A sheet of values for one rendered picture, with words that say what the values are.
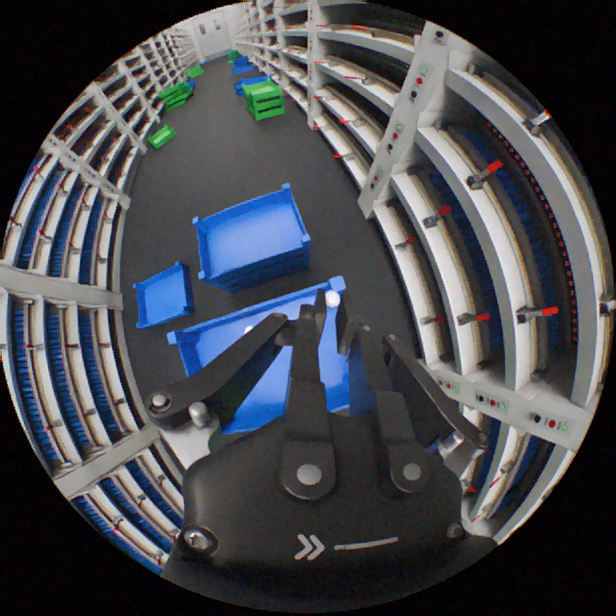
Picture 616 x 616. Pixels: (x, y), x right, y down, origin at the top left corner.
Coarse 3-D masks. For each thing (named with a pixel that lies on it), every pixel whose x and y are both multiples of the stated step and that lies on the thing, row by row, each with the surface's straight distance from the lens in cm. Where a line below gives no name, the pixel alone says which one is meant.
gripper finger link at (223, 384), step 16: (272, 320) 11; (256, 336) 10; (272, 336) 10; (224, 352) 8; (240, 352) 8; (256, 352) 9; (272, 352) 11; (208, 368) 8; (224, 368) 7; (240, 368) 8; (256, 368) 9; (176, 384) 7; (192, 384) 7; (208, 384) 7; (224, 384) 7; (240, 384) 8; (256, 384) 10; (160, 400) 6; (176, 400) 7; (192, 400) 6; (208, 400) 7; (224, 400) 7; (240, 400) 9; (160, 416) 6; (176, 416) 6; (224, 416) 8
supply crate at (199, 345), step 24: (312, 288) 29; (336, 288) 26; (240, 312) 30; (264, 312) 34; (288, 312) 33; (336, 312) 34; (168, 336) 35; (192, 336) 38; (216, 336) 38; (240, 336) 35; (192, 360) 38; (288, 360) 34; (336, 360) 34; (264, 384) 36; (336, 384) 36; (240, 408) 40; (264, 408) 38; (336, 408) 32; (240, 432) 36
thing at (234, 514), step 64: (256, 448) 6; (192, 512) 5; (256, 512) 5; (320, 512) 5; (384, 512) 6; (448, 512) 7; (192, 576) 4; (256, 576) 4; (320, 576) 5; (384, 576) 4; (448, 576) 4
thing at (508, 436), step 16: (512, 432) 58; (496, 448) 66; (512, 448) 65; (544, 448) 80; (496, 464) 69; (528, 480) 95; (480, 496) 88; (480, 512) 97; (496, 512) 109; (480, 528) 106
